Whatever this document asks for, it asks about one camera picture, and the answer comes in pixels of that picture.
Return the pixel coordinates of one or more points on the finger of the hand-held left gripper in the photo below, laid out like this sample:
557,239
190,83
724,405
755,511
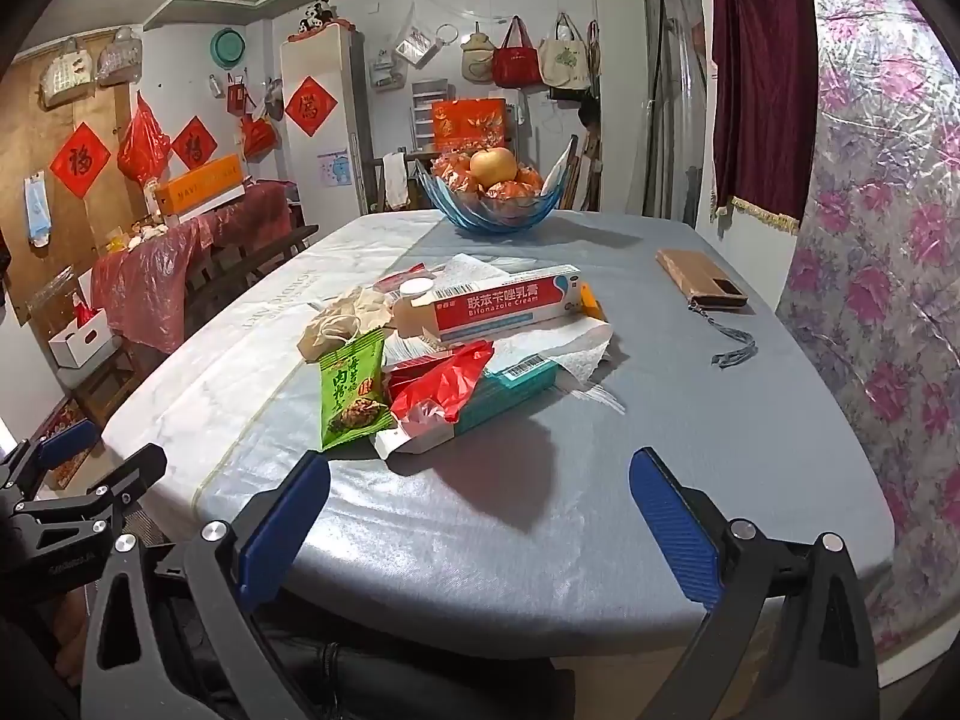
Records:
67,441
124,481

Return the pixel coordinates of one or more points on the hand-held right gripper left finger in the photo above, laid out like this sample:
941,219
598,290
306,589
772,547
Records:
289,521

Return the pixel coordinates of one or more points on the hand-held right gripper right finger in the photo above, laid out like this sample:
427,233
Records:
671,521

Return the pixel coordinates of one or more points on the white paper towel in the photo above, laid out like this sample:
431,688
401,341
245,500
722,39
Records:
574,349

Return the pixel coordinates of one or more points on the orange packet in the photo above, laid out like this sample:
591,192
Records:
592,306

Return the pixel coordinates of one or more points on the small bottle white cap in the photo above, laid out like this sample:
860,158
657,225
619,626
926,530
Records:
415,311

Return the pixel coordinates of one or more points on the white red cream box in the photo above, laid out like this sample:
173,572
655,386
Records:
510,309

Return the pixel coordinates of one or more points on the red printed carton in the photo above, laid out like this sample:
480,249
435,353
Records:
64,469

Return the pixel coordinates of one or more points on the white cardboard box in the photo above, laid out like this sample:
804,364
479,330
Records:
79,341

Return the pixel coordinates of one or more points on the grey blue tablecloth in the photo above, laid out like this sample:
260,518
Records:
675,405

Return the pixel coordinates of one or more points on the green snack packet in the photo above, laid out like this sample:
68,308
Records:
351,390

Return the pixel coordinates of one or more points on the white marbled tablecloth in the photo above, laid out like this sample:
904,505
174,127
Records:
247,360

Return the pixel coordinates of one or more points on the red plastic table cover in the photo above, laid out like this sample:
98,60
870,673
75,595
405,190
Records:
150,277

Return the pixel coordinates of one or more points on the red plastic wrapper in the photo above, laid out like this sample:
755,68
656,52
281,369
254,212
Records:
442,382

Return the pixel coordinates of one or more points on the blue face mask pack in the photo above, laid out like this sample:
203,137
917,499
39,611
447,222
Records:
37,210

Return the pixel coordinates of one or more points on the phone in brown case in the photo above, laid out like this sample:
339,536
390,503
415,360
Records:
694,274

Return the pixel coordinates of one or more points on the dark wooden bench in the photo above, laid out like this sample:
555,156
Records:
247,259

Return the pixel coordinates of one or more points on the red white wrapper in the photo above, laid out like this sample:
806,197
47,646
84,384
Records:
405,275

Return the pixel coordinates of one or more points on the red diamond paper poster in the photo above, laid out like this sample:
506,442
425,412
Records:
80,159
195,144
311,105

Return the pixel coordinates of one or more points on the long orange box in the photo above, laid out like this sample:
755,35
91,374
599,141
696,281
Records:
199,186

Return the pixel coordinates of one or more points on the red plastic bag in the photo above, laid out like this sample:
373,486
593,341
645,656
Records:
142,146
259,139

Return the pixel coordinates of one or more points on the floral plastic sheet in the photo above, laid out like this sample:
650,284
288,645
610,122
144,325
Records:
885,277

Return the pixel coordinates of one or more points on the blue white paper poster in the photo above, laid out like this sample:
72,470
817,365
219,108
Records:
334,169

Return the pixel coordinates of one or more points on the blue glass fruit bowl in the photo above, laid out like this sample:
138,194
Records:
487,215

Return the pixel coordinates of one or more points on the white refrigerator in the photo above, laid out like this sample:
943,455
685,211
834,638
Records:
334,165

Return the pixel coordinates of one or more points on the white woven handbag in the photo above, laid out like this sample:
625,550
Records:
66,79

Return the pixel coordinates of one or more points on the pile of wrapped oranges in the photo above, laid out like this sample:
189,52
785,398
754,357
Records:
452,174

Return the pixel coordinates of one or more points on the plastic wrapped handbag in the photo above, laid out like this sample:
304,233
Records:
118,60

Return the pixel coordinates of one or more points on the yellow red apple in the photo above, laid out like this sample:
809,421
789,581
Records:
493,167

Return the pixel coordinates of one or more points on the green round basin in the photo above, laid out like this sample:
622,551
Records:
228,47

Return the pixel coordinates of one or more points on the metal framed glass door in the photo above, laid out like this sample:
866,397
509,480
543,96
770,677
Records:
675,90

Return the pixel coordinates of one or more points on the red flowered gift box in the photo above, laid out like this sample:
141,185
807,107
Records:
469,124

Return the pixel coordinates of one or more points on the maroon curtain gold fringe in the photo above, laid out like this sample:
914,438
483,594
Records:
761,90

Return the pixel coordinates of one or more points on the grey shelf rack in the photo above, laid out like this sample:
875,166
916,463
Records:
429,90

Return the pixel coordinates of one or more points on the white tote bag green print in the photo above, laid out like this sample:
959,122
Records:
564,60

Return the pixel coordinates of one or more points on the red tote bag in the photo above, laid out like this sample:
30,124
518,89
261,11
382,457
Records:
516,64

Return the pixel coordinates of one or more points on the panda plush toy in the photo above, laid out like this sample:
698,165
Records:
315,19

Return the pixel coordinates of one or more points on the clear plastic bag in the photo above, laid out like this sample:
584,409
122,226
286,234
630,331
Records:
415,41

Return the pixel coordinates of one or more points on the beige woven bag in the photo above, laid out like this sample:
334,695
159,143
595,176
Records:
476,56

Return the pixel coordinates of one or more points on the brown wooden wall board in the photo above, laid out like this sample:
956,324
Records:
30,135

